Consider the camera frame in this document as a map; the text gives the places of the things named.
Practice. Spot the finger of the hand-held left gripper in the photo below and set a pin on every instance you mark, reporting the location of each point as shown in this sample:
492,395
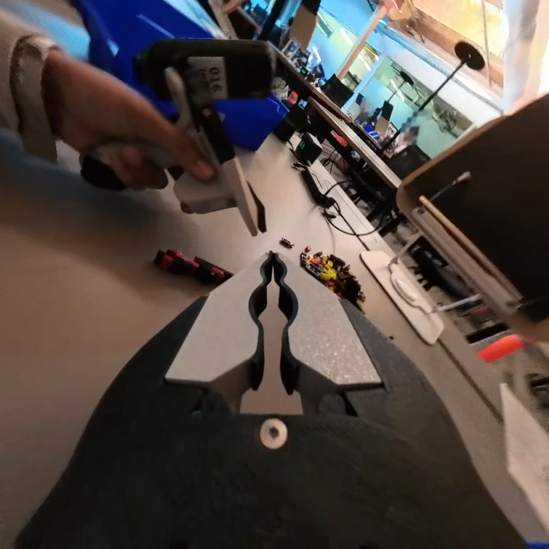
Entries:
259,214
240,193

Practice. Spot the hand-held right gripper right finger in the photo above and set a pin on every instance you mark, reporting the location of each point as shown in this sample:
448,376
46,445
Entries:
330,343

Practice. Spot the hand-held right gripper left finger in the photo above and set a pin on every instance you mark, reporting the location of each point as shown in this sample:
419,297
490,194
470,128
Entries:
214,339

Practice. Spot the black red yellow lego assembly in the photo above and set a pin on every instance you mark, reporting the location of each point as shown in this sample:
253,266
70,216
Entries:
188,266

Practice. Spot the person's left forearm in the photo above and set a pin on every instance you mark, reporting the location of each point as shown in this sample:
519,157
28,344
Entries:
25,85

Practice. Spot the small black lego piece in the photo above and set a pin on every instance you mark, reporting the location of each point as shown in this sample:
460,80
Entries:
287,242

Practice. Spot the pile of lego pieces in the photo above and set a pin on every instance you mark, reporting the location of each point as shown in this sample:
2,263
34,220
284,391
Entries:
334,276

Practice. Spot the person's left hand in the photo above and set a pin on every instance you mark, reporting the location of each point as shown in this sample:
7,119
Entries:
107,120

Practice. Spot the blue plastic bin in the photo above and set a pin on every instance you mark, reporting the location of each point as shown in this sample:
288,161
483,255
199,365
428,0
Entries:
248,120

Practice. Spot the flat black power adapter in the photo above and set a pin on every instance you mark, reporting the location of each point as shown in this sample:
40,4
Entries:
315,184

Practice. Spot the small black charger cube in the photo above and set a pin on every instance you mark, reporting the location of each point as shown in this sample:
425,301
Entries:
284,131

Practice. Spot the white monitor stand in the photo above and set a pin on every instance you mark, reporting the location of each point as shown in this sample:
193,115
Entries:
399,283

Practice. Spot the wooden office desk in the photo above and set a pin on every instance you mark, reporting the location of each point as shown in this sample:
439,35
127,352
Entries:
364,150

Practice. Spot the red object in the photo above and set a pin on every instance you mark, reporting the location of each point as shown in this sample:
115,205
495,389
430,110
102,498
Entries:
499,348

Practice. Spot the computer monitor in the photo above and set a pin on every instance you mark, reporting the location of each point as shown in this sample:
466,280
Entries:
493,206

